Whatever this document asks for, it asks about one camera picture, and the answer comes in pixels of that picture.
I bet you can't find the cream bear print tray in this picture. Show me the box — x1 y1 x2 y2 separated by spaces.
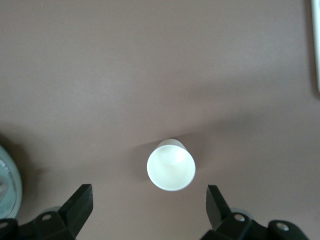
306 0 320 95

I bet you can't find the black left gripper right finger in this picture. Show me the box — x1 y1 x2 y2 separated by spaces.
201 184 307 240

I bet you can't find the white plastic cup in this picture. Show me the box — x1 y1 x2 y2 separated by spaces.
146 138 197 192

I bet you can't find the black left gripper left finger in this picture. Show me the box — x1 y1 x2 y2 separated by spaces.
0 183 94 240

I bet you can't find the grey-green electric cooking pot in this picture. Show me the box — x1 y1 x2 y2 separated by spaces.
0 144 24 219

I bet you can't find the glass pot lid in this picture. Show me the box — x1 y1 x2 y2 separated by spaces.
0 159 16 213

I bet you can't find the brown table cover mat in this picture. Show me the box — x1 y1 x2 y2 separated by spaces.
0 0 320 240

